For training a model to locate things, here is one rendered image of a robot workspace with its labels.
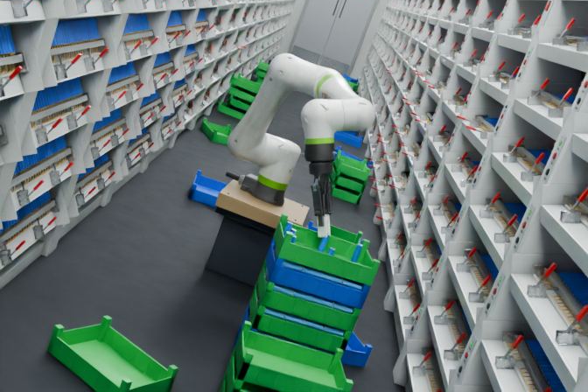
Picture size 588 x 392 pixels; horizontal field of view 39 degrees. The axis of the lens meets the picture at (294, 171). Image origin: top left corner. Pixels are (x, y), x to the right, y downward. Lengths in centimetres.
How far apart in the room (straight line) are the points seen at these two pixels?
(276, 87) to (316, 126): 46
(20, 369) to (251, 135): 132
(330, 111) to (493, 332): 85
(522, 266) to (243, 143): 140
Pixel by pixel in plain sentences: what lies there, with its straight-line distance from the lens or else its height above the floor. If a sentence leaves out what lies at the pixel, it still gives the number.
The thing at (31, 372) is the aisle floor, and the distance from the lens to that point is 234.
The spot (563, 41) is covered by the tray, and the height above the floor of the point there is 127.
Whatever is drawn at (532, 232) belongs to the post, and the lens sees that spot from 214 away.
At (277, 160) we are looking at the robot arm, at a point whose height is 50.
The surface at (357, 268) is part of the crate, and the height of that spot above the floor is 44.
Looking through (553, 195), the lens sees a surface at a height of 90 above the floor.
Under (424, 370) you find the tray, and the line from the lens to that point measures 282.
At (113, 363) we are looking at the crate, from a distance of 247.
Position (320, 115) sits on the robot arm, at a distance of 258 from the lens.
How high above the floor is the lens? 117
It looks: 12 degrees down
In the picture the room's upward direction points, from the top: 20 degrees clockwise
